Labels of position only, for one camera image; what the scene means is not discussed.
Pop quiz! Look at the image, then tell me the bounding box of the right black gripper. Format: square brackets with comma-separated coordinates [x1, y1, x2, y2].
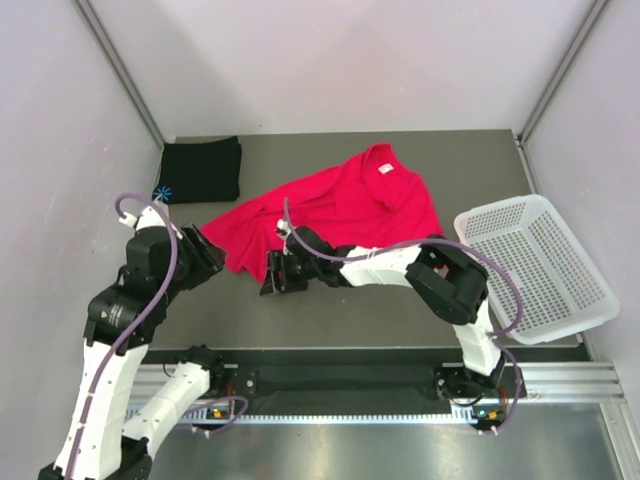
[261, 249, 321, 297]

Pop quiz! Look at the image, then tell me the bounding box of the red polo shirt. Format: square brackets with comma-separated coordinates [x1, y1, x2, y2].
[201, 143, 444, 282]

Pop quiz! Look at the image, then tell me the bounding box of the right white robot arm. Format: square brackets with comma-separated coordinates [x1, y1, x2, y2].
[260, 220, 505, 396]

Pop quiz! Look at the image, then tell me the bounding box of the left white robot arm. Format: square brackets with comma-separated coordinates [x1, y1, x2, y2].
[38, 207, 227, 479]

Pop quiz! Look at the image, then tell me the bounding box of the folded black t shirt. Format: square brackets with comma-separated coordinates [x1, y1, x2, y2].
[151, 136, 242, 205]

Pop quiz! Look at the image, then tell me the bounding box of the white plastic basket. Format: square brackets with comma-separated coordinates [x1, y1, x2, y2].
[454, 194, 620, 345]

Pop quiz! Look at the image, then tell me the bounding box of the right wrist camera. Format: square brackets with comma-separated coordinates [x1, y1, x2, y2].
[276, 219, 298, 255]

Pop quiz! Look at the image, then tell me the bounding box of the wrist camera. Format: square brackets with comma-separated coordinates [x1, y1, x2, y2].
[276, 219, 298, 255]
[119, 207, 166, 232]

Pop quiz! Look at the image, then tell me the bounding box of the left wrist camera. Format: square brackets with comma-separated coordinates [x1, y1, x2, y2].
[119, 207, 166, 232]

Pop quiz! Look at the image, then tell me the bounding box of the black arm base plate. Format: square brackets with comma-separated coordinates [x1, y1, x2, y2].
[214, 362, 504, 401]

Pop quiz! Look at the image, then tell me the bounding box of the slotted grey cable duct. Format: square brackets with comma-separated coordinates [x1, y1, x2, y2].
[178, 402, 499, 426]

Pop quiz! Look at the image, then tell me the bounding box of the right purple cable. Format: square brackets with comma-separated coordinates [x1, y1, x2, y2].
[282, 197, 526, 434]

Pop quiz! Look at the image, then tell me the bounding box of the left aluminium frame post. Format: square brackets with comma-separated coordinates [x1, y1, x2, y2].
[71, 0, 165, 148]

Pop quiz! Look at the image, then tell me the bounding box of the aluminium frame post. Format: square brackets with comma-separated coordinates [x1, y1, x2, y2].
[516, 0, 611, 145]
[71, 0, 165, 148]

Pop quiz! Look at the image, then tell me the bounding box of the aluminium front rail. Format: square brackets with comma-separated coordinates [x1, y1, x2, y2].
[129, 362, 629, 406]

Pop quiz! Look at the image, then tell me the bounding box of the right aluminium frame post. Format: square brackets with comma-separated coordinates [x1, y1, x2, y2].
[516, 0, 611, 145]

